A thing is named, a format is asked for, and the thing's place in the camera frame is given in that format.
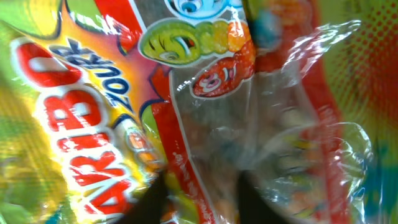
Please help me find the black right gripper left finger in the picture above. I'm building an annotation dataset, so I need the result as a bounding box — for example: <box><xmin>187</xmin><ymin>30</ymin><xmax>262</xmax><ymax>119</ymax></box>
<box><xmin>116</xmin><ymin>174</ymin><xmax>168</xmax><ymax>224</ymax></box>

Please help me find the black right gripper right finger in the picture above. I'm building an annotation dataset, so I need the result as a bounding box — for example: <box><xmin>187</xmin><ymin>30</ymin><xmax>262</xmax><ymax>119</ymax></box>
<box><xmin>237</xmin><ymin>172</ymin><xmax>289</xmax><ymax>224</ymax></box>

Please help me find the green Haribo candy bag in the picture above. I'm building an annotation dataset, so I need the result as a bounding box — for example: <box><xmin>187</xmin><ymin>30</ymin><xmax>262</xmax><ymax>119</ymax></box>
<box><xmin>1</xmin><ymin>0</ymin><xmax>397</xmax><ymax>223</ymax></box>

